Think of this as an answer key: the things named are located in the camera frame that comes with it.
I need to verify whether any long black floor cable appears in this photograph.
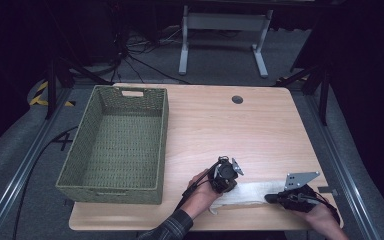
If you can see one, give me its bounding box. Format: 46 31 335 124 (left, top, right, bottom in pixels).
11 124 80 240

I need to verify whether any yellow and black floor tape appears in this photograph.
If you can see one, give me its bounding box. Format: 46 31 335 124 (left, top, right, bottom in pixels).
29 80 76 108

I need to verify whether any left hand-held gripper cable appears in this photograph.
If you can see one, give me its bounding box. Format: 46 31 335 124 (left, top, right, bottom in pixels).
176 159 222 210

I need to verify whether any person's right hand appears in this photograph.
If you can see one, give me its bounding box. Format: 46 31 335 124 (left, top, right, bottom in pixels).
292 202 342 234

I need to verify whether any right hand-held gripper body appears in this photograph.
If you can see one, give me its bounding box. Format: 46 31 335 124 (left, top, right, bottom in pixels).
278 171 322 214

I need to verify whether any white cloth with brown print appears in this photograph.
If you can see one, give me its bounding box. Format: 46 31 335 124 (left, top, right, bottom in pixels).
209 179 290 215

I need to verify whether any grey metal desk frame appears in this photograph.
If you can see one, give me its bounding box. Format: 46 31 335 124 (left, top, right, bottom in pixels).
178 4 274 79

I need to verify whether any green woven basket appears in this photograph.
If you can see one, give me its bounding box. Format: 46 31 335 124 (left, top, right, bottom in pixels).
55 84 170 205

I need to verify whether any right hand-held gripper cable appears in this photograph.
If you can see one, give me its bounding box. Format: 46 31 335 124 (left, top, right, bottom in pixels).
308 194 342 225

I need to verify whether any grey tape piece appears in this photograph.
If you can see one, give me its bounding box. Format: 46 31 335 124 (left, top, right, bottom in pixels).
317 186 340 196

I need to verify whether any tangle of black floor cables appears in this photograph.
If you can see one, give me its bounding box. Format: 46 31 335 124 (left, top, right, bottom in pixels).
109 24 192 86

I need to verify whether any hand-held gripper cable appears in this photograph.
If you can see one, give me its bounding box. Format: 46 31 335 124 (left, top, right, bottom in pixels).
308 194 342 225
176 159 222 210

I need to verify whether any person's left hand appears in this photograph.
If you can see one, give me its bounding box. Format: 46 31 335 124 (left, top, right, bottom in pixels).
180 168 222 220

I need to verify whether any black tripod stand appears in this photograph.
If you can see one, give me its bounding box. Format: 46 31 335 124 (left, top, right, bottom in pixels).
44 56 113 120
274 63 332 127

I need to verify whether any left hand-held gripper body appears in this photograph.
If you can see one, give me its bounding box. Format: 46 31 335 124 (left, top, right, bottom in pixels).
209 155 245 195

